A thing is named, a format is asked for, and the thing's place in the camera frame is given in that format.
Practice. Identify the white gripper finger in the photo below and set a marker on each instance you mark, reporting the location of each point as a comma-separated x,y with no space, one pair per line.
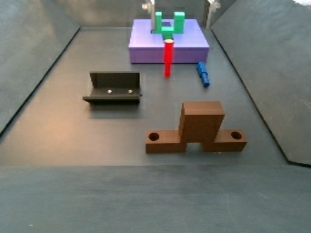
150,7
214,7

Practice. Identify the brown T-shaped block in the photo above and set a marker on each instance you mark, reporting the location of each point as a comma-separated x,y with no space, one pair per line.
200,127

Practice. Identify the purple base board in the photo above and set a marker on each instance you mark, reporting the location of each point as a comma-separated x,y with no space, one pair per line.
147,47

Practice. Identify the green U-shaped block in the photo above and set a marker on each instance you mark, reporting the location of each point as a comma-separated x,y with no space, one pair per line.
168,30

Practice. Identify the red cylindrical peg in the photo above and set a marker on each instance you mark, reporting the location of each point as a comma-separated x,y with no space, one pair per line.
168,48

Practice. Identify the blue cylindrical peg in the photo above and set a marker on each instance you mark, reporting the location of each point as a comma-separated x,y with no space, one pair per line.
203,73

